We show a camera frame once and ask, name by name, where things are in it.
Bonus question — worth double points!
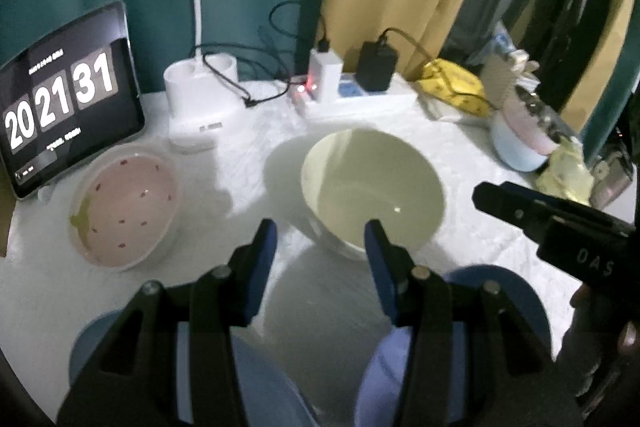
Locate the white charger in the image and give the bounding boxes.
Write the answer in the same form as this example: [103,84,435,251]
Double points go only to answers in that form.
[307,48,345,102]

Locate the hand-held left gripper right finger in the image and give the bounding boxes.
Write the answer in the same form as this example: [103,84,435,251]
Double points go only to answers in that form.
[364,219,586,427]

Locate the steel bowl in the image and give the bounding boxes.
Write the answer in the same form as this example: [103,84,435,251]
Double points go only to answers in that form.
[515,92,568,138]

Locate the small pink bowl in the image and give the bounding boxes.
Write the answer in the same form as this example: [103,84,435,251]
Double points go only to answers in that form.
[502,99,561,154]

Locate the black lamp cable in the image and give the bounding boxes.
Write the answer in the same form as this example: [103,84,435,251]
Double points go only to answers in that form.
[195,0,331,108]

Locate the tablet showing clock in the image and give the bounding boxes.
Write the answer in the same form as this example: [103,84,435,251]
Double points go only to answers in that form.
[0,0,146,200]

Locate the cardboard box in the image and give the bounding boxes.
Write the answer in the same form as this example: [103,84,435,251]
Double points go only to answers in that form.
[0,172,18,258]

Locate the white power strip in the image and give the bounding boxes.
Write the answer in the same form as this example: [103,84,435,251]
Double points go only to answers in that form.
[292,74,418,120]

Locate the white tablecloth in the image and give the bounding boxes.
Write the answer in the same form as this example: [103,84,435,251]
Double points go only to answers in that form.
[0,92,601,427]

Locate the yellow tissue pack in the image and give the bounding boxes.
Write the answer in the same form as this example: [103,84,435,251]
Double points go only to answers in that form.
[537,139,596,208]

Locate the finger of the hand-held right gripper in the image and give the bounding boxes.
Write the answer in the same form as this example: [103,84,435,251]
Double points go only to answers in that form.
[472,181,636,240]

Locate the yellow packet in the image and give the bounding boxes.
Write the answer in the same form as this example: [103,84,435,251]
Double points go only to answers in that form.
[417,59,491,116]

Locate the white container with items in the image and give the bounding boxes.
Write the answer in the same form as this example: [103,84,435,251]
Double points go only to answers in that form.
[482,32,541,100]

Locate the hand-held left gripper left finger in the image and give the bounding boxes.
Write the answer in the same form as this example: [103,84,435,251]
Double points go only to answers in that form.
[56,218,278,427]

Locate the pink strawberry print bowl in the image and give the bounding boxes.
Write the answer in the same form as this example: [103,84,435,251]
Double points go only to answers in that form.
[68,144,183,272]

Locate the small light blue bowl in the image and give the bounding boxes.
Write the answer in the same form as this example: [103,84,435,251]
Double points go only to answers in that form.
[490,117,548,172]

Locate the white desk lamp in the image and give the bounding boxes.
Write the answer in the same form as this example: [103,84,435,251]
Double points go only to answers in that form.
[163,0,248,152]

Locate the large blue bowl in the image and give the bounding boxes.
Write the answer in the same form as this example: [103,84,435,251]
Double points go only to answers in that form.
[355,264,553,427]

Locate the blue plate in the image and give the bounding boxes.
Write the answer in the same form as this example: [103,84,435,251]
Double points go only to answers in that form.
[70,312,313,427]

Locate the pale yellow bowl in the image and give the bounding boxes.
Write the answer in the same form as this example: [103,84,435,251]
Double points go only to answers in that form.
[300,129,447,260]

